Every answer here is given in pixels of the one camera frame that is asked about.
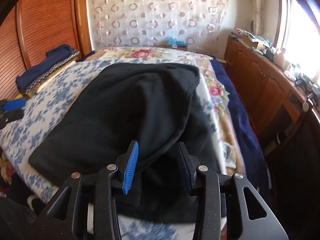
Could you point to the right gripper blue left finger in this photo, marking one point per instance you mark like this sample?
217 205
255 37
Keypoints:
126 164

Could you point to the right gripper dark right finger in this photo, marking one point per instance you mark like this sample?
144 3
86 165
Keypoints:
187 168

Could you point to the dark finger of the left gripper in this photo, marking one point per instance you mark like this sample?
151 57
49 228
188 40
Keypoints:
10 116

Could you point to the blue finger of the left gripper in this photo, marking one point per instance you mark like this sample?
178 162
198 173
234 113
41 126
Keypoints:
13 104

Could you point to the black printed t-shirt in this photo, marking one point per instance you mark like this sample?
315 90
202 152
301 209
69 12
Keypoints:
155 105

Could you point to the yellow plush toy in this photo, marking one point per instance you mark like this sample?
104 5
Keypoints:
25 96

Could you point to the floral bed blanket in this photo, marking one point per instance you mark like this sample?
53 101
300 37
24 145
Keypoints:
212 95

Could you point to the folded navy garment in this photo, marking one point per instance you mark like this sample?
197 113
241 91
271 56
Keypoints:
54 56

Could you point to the blue floral white sheet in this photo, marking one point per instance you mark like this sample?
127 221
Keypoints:
84 206

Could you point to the navy blue bed cover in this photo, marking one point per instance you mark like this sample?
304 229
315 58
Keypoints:
256 168

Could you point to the circle-pattern folded cloth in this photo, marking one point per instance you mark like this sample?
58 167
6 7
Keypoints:
40 82

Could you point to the wooden slatted wardrobe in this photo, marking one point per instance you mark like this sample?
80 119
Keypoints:
33 27

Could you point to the wooden side cabinet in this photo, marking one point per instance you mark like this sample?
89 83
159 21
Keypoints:
272 102

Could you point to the blue item on box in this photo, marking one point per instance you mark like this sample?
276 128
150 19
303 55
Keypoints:
172 42

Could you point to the clutter pile on cabinet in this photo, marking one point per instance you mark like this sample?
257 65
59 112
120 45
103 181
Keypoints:
255 43

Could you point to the sheer circle-pattern curtain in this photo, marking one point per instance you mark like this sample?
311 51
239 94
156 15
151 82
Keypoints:
152 23

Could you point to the beige window drape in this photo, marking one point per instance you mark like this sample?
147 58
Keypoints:
258 6

